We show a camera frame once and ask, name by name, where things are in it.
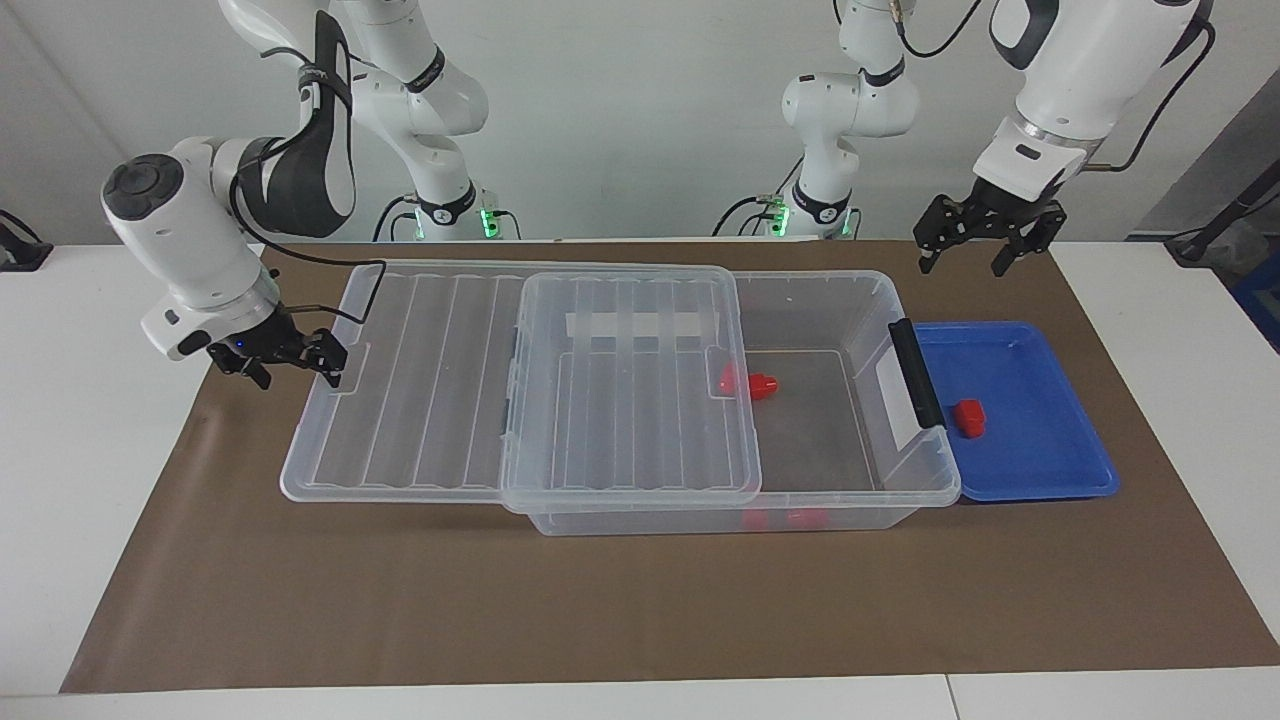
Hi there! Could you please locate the black box handle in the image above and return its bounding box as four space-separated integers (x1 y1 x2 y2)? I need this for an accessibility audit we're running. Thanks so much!
887 319 948 431

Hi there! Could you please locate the clear plastic storage box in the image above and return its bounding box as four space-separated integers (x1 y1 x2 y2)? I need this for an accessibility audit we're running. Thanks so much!
505 268 963 538

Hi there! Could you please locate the large clear plastic lid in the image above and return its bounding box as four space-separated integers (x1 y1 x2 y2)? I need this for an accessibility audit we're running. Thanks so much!
279 259 738 504

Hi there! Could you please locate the black cable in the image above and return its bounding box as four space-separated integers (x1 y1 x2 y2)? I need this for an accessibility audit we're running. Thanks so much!
228 150 389 327
894 0 987 59
1085 15 1218 173
712 194 778 239
372 192 415 243

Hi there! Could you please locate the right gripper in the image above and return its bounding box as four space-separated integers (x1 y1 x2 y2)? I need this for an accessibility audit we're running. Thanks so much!
206 305 350 392

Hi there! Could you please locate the blue plastic tray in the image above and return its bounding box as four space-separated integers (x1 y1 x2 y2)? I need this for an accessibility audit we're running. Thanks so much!
914 320 1120 503

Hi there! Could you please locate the black stand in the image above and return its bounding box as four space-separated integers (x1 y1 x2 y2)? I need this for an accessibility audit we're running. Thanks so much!
0 209 54 273
1164 158 1280 268

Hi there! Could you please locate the small clear plastic lid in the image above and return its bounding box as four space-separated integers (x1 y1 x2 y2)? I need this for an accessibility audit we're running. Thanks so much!
499 265 764 515

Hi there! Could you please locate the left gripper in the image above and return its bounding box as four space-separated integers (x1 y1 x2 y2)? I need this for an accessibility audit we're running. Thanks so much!
913 178 1069 279

